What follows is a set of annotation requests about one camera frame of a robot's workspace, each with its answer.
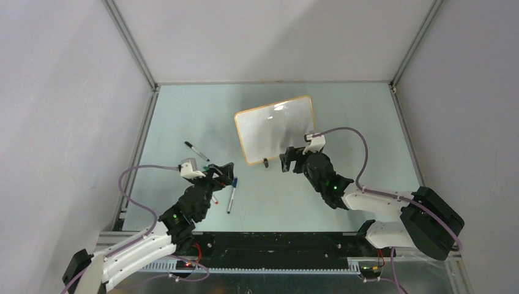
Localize yellow framed whiteboard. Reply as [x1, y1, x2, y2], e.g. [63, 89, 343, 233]
[234, 95, 316, 165]

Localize blue marker pen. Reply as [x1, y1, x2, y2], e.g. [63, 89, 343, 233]
[226, 177, 238, 214]

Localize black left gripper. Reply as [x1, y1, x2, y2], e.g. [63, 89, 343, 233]
[187, 162, 233, 220]

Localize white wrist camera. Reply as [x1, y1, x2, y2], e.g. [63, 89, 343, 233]
[179, 157, 206, 179]
[302, 134, 326, 155]

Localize right controller circuit board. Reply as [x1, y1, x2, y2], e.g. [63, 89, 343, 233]
[359, 266, 383, 280]

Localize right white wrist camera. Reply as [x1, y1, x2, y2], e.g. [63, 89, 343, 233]
[302, 134, 326, 155]

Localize controller circuit board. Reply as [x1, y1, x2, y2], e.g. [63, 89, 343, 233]
[359, 266, 383, 280]
[175, 260, 198, 271]

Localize right aluminium frame post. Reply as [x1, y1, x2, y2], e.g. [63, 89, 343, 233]
[390, 0, 445, 92]

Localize left aluminium frame post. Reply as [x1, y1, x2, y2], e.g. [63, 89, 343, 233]
[101, 0, 158, 91]

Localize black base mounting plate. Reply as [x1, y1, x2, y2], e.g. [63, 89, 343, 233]
[175, 232, 378, 270]

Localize black marker pen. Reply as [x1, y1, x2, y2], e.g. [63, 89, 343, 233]
[184, 141, 210, 162]

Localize left controller circuit board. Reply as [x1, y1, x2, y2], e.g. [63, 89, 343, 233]
[175, 260, 198, 271]

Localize aluminium frame post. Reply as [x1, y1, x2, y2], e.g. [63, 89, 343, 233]
[101, 0, 158, 91]
[390, 0, 445, 92]

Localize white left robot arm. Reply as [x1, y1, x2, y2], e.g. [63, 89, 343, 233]
[62, 158, 234, 293]

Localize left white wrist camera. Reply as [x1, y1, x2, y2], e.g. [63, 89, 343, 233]
[179, 157, 206, 179]

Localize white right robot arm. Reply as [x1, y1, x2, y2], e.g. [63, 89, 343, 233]
[280, 147, 465, 260]

